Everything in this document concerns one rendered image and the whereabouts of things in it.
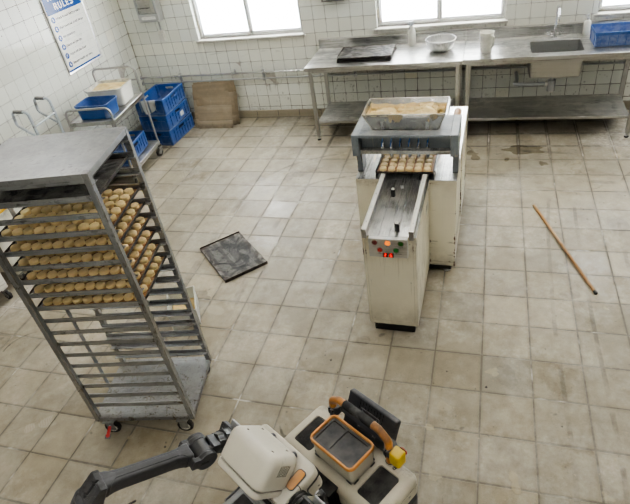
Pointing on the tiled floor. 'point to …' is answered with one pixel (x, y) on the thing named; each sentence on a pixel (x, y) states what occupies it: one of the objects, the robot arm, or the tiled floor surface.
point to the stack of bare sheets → (233, 256)
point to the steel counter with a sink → (419, 55)
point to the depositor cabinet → (446, 203)
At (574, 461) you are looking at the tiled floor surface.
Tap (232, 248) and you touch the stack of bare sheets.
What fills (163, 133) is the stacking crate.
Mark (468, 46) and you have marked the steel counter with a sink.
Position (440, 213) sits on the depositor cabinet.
